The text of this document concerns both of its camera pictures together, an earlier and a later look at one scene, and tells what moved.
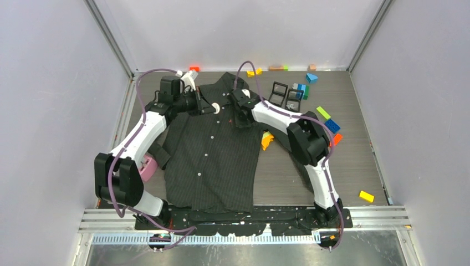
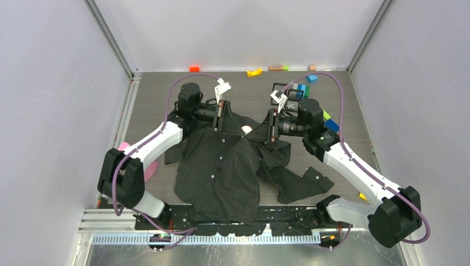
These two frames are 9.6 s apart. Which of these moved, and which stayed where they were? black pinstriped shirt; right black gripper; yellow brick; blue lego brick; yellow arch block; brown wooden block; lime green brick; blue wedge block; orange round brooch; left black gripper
Moved: right black gripper; orange round brooch; black pinstriped shirt; left black gripper
Stayed: brown wooden block; blue wedge block; lime green brick; blue lego brick; yellow brick; yellow arch block
